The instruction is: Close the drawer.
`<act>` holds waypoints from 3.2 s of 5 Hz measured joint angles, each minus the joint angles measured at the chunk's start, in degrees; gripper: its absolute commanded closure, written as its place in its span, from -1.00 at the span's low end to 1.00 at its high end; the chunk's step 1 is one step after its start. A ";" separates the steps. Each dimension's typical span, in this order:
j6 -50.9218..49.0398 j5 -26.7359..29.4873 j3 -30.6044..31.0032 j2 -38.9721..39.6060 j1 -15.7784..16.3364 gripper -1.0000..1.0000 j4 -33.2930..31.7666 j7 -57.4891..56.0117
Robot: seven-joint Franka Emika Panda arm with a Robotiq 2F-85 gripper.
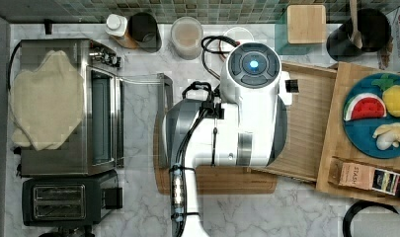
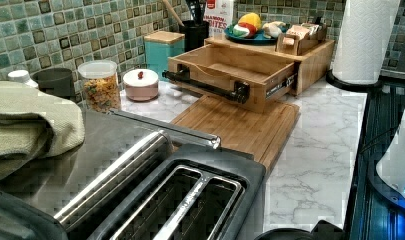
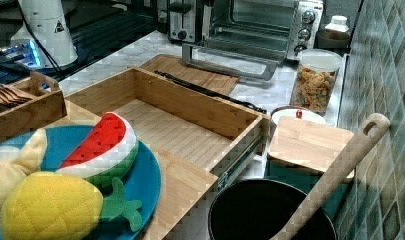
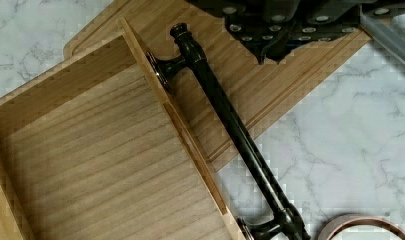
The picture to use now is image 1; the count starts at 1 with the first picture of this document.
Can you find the wooden spoon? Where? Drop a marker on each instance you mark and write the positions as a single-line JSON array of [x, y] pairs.
[[355, 37]]

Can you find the black round pan rim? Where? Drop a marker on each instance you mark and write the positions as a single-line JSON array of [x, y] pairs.
[[371, 219]]

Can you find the white bowl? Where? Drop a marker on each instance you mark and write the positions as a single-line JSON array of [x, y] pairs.
[[239, 34]]

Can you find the stainless steel toaster oven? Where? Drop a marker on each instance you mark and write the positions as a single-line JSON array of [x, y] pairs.
[[111, 102]]

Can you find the clear cereal jar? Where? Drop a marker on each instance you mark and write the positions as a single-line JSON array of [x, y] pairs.
[[186, 35]]

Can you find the wooden tea box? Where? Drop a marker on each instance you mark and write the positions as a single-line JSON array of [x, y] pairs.
[[360, 177]]

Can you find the black two-slot toaster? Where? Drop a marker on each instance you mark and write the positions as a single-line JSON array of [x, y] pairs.
[[70, 201]]

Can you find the wooden drawer box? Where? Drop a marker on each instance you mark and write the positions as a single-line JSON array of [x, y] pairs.
[[316, 140]]

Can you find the black utensil holder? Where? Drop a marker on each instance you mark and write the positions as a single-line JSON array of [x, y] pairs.
[[375, 32]]

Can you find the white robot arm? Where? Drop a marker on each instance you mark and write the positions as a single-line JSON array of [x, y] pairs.
[[241, 123]]

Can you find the white cap bottle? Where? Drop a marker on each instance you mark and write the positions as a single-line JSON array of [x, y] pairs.
[[117, 28]]

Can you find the bamboo cutting board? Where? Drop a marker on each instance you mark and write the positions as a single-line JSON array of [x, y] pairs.
[[214, 180]]

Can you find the plush pineapple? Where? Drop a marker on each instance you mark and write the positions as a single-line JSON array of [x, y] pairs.
[[387, 83]]

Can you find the dark glass jar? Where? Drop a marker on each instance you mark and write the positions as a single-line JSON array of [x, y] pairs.
[[143, 29]]

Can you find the beige cloth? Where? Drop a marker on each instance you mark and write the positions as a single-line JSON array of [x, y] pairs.
[[47, 103]]

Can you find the plush banana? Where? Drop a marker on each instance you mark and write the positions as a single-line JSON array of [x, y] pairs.
[[387, 135]]

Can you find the plush watermelon slice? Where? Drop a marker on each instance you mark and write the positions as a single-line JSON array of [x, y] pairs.
[[364, 106]]

